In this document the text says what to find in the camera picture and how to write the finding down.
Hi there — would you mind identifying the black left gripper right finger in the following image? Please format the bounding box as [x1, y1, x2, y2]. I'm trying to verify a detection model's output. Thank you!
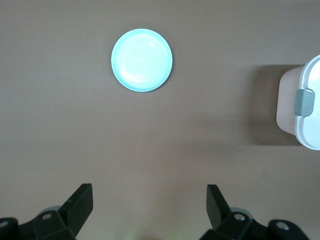
[199, 184, 255, 240]

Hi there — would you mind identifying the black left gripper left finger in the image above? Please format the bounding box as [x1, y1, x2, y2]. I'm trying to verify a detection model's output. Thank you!
[33, 183, 95, 240]

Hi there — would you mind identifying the white lidded container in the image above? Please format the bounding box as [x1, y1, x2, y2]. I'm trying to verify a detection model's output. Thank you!
[276, 53, 320, 151]

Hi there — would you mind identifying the light blue round plate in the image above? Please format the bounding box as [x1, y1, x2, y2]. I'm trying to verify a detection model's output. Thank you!
[110, 28, 174, 93]

